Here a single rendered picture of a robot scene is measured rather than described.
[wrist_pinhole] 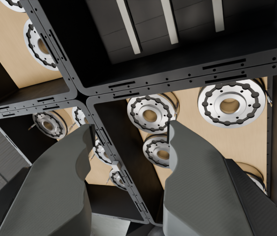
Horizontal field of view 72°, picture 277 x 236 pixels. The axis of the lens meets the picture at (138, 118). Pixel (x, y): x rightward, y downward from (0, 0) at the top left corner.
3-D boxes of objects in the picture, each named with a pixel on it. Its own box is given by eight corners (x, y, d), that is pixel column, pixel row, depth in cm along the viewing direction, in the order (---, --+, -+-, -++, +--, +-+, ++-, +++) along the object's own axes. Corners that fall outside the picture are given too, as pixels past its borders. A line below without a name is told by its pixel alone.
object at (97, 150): (86, 139, 50) (85, 141, 50) (118, 136, 46) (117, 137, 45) (104, 165, 55) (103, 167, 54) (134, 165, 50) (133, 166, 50)
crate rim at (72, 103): (-5, 109, 47) (-15, 115, 45) (89, 91, 33) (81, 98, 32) (74, 204, 66) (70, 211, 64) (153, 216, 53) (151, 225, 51)
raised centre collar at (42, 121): (37, 117, 51) (36, 118, 50) (51, 117, 49) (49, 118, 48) (47, 131, 53) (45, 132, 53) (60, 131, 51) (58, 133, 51)
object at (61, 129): (27, 108, 50) (25, 109, 50) (55, 107, 47) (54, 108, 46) (45, 136, 56) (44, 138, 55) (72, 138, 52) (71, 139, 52)
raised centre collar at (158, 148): (177, 160, 43) (177, 162, 43) (157, 161, 46) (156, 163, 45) (170, 144, 41) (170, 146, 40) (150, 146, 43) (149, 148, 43)
